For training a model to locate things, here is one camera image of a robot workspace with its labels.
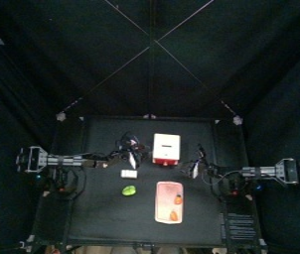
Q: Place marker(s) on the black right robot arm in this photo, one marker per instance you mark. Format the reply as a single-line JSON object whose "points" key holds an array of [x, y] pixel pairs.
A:
{"points": [[259, 171]]}

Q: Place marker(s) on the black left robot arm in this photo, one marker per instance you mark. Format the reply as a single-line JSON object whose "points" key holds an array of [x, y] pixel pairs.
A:
{"points": [[65, 161]]}

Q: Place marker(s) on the small white box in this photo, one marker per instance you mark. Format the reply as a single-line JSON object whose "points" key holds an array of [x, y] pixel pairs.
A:
{"points": [[129, 174]]}

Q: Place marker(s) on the red and white box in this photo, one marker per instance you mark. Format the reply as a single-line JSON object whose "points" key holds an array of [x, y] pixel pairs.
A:
{"points": [[167, 145]]}

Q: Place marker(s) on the green toy vegetable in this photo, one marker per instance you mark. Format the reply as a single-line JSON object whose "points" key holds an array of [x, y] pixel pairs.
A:
{"points": [[129, 190]]}

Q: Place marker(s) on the pink rectangular tray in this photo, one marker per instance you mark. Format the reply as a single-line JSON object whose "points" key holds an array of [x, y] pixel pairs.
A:
{"points": [[167, 205]]}

